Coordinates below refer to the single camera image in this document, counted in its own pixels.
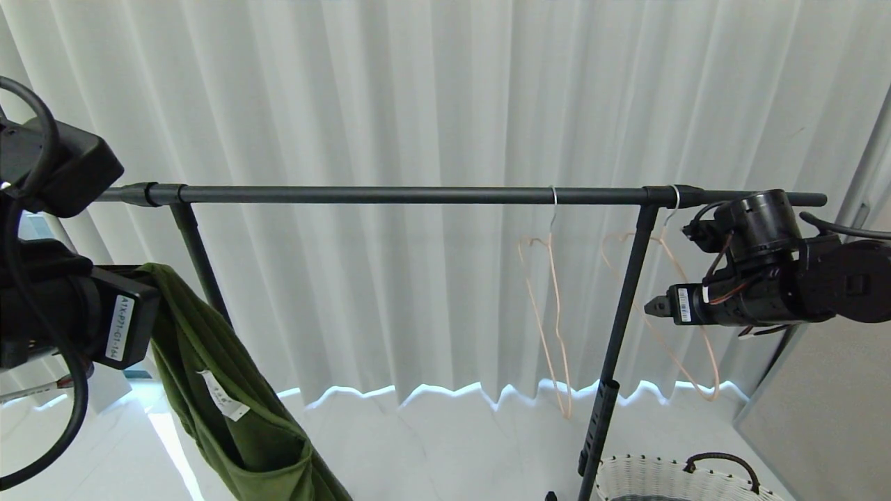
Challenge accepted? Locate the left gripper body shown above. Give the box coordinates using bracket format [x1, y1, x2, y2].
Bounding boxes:
[0, 240, 162, 371]

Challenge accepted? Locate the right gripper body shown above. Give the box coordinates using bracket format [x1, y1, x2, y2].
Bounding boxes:
[665, 268, 801, 328]

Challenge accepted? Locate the pink clothes hanger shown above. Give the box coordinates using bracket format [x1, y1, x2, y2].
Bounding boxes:
[516, 186, 574, 420]
[599, 186, 722, 404]

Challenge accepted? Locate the green shirt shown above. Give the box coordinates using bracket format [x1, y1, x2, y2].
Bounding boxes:
[135, 262, 353, 501]

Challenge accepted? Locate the white laundry basket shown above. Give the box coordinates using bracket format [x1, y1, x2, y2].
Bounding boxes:
[594, 452, 788, 501]

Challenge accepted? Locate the black clothes rack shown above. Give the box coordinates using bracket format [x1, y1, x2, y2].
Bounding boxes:
[93, 182, 829, 501]

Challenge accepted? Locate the window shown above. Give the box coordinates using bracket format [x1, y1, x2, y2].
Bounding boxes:
[19, 209, 79, 245]

